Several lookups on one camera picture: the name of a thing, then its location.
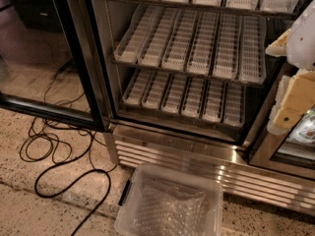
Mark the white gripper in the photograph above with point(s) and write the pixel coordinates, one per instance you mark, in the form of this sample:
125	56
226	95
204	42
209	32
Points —
303	41

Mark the closed right fridge door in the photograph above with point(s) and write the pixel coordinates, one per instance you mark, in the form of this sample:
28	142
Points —
280	153

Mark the stainless steel glass-door fridge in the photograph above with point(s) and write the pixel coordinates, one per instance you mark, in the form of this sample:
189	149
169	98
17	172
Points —
200	63

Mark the open glass fridge door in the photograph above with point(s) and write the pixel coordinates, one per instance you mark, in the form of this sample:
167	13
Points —
51	75

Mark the clear plastic storage bin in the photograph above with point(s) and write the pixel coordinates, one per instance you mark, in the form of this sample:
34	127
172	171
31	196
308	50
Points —
134	194

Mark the bubble wrap sheet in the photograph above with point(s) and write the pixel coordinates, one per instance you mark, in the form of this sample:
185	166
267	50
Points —
169	209

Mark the dark cabinet in background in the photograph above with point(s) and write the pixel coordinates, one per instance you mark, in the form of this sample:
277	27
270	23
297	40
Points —
38	14

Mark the top wire fridge shelf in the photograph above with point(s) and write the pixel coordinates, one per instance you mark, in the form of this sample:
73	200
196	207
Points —
224	10

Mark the bottom wire fridge shelf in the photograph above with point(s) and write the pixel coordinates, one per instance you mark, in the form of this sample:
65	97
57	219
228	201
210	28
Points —
160	117

